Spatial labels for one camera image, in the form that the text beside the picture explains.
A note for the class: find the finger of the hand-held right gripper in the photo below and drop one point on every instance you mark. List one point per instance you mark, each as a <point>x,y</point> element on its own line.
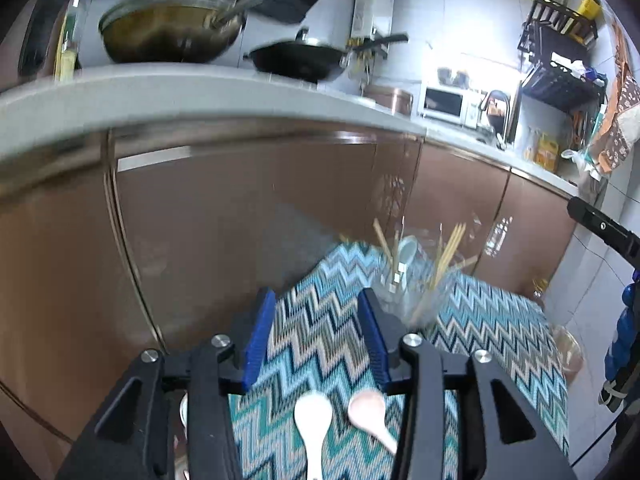
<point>600,225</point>

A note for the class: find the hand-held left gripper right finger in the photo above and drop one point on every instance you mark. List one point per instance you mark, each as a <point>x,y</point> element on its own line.
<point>375,340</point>

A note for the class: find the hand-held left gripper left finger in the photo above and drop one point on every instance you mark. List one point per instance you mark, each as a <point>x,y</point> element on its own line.
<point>260,340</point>

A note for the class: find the clear glass utensil holder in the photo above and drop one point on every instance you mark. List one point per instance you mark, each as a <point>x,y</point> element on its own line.
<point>400,300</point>

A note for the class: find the pink ceramic spoon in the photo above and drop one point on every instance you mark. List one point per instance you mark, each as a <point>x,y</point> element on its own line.
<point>365,407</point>

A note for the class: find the dark chopstick with silver band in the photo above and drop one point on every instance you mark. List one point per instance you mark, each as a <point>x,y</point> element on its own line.
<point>396,260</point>
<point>382,240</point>

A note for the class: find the light blue ceramic spoon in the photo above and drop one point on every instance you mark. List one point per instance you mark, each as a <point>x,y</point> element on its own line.
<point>406,255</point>

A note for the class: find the white ceramic spoon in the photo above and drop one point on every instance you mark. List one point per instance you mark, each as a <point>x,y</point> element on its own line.
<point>312,415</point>

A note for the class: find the bundle of bamboo chopsticks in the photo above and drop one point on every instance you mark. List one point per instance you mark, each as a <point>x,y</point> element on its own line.
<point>450,247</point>

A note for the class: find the zigzag knit cloth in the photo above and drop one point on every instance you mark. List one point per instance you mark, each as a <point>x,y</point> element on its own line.
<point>310,320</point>

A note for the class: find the clear plastic tub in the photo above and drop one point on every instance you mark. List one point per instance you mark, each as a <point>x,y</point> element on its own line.
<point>569,355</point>

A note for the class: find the brown cabinet door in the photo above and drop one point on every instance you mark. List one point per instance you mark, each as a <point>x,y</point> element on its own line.
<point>225,200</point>
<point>540,230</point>
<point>460,200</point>
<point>50,285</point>

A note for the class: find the yellow bottle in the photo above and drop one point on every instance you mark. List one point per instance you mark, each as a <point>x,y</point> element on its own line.
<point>546,152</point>

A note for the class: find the patterned hanging towel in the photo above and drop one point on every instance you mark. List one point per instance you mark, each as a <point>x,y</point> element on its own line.
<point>620,125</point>

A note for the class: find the black dish rack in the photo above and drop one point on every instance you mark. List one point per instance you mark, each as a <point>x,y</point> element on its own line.
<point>560,80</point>

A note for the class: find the kitchen faucet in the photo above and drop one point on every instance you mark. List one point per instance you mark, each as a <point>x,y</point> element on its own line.
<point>497,110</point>

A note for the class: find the white microwave oven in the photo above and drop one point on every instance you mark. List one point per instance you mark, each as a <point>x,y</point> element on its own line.
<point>445,102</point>

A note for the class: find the yellow roll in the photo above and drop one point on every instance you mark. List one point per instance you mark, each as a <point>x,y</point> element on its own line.
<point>591,6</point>

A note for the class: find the copper-coloured round tin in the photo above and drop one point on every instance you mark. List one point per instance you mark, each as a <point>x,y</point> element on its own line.
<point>390,100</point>

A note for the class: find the grey kitchen countertop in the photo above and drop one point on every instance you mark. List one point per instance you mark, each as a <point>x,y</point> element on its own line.
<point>200,95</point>

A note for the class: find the black frying pan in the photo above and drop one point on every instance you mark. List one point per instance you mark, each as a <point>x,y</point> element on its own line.
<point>295,57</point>

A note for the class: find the white water heater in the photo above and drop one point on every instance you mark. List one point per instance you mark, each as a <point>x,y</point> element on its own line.
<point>372,12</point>

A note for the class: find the wok with glass lid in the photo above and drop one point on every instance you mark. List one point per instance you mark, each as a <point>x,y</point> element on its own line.
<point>170,25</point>

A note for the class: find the tall clear oil bottle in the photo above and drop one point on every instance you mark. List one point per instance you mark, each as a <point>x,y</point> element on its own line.
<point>67,45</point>

